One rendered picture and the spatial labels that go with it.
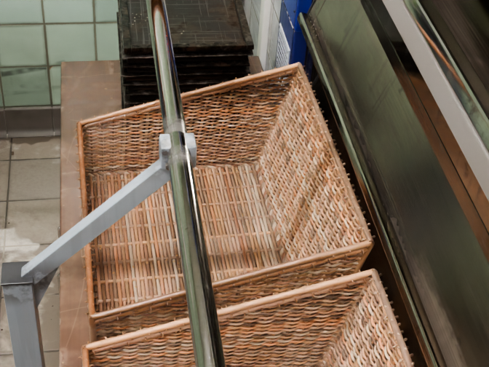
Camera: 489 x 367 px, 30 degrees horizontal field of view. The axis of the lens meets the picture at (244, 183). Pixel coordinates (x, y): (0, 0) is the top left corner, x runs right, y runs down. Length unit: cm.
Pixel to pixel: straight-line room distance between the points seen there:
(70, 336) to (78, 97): 76
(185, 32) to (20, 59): 104
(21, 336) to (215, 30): 94
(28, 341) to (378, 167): 61
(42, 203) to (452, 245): 179
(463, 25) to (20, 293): 70
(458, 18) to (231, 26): 114
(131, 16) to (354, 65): 64
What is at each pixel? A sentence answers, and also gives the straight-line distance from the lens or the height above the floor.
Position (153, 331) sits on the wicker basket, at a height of 76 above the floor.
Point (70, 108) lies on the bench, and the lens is 224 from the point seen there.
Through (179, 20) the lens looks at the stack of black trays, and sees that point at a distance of 209.
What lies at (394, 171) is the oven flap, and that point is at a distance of 144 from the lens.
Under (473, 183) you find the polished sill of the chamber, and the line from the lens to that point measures 117.
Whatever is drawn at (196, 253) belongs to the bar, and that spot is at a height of 117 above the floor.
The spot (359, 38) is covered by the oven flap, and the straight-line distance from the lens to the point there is 167.
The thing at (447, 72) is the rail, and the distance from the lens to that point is 86.
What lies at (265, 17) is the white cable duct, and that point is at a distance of 246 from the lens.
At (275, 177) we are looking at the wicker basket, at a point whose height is 65.
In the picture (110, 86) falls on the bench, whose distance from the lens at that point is 231.
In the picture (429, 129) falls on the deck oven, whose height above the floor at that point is 113.
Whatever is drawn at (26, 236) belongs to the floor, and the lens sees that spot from 276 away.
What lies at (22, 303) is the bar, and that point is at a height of 91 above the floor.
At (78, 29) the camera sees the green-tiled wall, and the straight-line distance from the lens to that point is 293.
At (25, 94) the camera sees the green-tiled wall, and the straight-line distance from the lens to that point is 306.
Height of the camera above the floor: 188
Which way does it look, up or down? 40 degrees down
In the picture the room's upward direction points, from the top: 4 degrees clockwise
